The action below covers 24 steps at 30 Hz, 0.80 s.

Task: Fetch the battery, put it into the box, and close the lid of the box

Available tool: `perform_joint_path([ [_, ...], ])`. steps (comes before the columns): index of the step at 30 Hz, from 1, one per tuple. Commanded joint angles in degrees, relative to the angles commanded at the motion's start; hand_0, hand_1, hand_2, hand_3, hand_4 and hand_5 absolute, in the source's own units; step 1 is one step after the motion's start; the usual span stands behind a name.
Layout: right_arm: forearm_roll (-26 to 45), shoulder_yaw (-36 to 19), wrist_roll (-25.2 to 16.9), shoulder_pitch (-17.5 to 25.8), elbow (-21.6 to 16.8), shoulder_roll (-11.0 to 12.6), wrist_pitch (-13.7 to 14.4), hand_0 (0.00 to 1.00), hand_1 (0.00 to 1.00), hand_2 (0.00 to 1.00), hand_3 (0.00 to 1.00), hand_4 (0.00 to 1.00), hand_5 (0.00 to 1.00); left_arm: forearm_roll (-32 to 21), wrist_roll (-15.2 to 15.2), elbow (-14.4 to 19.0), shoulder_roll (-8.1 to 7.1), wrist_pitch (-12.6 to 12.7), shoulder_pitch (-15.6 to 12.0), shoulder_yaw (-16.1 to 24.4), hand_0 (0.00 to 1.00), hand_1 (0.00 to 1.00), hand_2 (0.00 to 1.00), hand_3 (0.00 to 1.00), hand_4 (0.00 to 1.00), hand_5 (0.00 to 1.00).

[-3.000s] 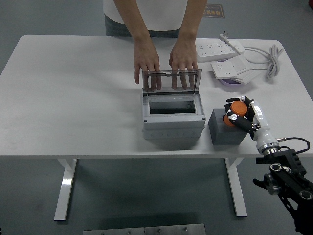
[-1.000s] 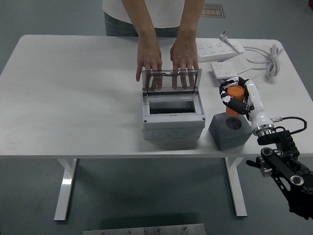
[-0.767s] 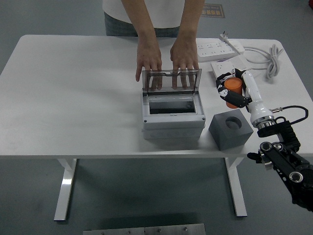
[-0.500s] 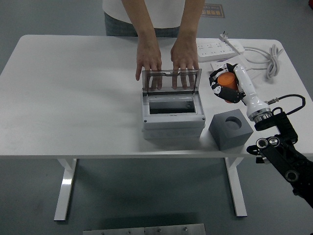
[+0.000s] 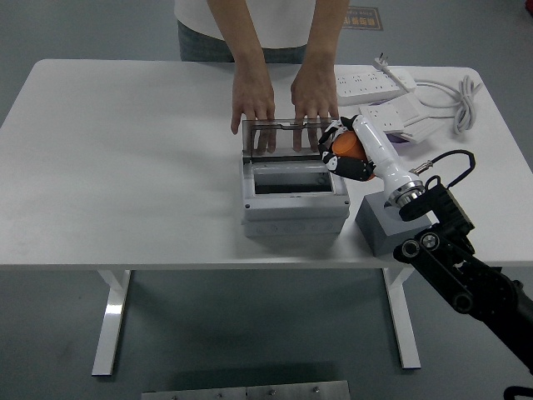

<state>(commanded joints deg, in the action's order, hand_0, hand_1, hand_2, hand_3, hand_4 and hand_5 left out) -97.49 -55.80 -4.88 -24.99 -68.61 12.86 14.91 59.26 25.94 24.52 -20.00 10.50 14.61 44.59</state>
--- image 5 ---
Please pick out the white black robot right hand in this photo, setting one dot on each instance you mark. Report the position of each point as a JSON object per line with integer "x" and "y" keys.
{"x": 379, "y": 154}

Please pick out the person's right hand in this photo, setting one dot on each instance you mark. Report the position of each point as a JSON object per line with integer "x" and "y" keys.
{"x": 254, "y": 98}

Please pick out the person's left hand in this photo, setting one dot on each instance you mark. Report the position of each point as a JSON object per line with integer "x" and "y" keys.
{"x": 314, "y": 93}

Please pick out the orange cylinder battery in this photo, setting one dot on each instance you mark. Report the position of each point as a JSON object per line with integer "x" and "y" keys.
{"x": 347, "y": 143}

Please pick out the smoky transparent box lid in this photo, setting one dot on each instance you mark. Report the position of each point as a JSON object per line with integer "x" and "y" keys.
{"x": 275, "y": 125}

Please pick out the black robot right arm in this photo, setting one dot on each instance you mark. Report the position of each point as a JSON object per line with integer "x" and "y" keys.
{"x": 449, "y": 266}

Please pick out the person's right forearm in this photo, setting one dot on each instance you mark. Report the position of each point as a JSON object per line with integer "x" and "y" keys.
{"x": 239, "y": 37}

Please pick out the light grey junction box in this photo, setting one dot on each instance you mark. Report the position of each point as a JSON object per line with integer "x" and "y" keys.
{"x": 291, "y": 206}

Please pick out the purple round disc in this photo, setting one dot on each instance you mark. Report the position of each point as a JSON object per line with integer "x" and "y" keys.
{"x": 399, "y": 141}

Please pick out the white multi-socket power strip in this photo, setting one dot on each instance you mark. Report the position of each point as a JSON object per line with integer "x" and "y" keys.
{"x": 366, "y": 85}

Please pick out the grey block with round hole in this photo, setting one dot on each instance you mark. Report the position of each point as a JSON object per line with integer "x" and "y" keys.
{"x": 375, "y": 225}

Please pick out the person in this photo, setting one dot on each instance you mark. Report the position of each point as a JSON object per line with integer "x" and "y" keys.
{"x": 279, "y": 23}

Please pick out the brown floor sign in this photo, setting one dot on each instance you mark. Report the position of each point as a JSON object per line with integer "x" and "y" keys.
{"x": 364, "y": 18}

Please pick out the white table leg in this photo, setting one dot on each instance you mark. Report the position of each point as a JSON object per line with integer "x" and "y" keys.
{"x": 112, "y": 316}
{"x": 401, "y": 321}

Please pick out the grey metal plate with screws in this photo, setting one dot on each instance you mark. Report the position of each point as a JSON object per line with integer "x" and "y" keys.
{"x": 245, "y": 392}

